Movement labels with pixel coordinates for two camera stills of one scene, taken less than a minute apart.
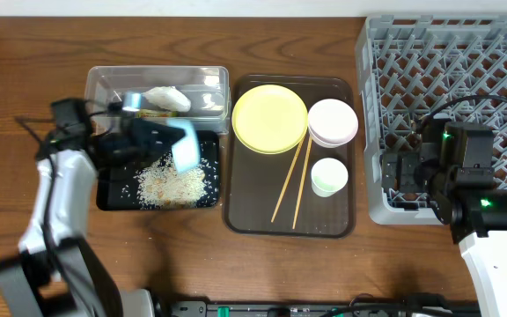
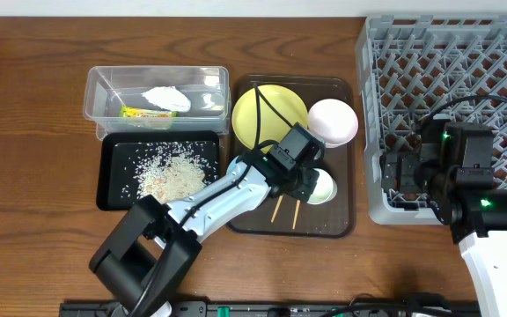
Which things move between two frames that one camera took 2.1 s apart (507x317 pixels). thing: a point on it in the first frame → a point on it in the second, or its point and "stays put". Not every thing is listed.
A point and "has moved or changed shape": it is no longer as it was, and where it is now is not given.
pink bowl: (332, 122) stays put
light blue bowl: (186, 151) → (231, 164)
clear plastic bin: (195, 95) stays put
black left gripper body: (149, 138) → (305, 188)
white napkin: (168, 98) stays put
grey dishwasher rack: (459, 69) stays put
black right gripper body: (417, 177) stays put
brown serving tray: (272, 194) stays put
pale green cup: (328, 175) has moved or changed shape
